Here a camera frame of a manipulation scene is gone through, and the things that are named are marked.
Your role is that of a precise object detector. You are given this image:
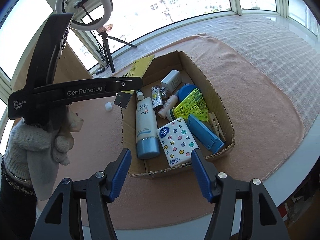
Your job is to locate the white translucent cap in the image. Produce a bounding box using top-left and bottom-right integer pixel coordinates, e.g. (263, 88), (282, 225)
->
(105, 102), (113, 112)

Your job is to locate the blue folding comb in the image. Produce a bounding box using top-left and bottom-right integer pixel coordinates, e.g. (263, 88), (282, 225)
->
(177, 83), (225, 155)

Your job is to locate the yellow ruler card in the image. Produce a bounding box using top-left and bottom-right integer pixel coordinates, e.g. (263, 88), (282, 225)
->
(114, 55), (155, 108)

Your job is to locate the patterned lighter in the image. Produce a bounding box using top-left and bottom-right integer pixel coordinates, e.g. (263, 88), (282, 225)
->
(151, 85), (163, 112)

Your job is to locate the white blue sunscreen tube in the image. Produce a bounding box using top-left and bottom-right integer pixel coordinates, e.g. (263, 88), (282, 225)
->
(136, 97), (160, 160)

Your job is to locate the black inline cable remote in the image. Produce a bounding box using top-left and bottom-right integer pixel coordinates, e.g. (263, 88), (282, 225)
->
(95, 67), (106, 75)

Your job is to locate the white charger adapter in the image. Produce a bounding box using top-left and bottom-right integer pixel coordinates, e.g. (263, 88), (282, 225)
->
(161, 69), (182, 93)

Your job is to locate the yellow plastic shuttlecock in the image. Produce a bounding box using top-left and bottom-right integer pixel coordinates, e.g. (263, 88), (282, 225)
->
(166, 88), (208, 122)

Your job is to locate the patterned tissue pack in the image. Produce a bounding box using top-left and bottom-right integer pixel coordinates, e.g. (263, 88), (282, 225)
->
(157, 118), (199, 167)

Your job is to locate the white checked blanket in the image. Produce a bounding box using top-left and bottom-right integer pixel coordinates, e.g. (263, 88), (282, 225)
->
(94, 13), (320, 133)

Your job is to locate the green white lip balm tube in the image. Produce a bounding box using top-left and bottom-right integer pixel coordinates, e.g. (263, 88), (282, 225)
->
(136, 90), (144, 101)

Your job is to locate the wooden clothespin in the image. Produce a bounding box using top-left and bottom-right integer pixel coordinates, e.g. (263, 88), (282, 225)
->
(208, 112), (226, 143)

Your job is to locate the brown cardboard box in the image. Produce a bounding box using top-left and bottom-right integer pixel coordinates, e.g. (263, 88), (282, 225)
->
(121, 51), (235, 178)

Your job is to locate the wooden cabinet panel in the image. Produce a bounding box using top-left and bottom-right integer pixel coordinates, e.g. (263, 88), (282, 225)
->
(11, 44), (93, 92)

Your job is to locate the left hand white glove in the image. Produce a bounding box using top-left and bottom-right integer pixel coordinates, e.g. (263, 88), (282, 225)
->
(4, 107), (84, 200)

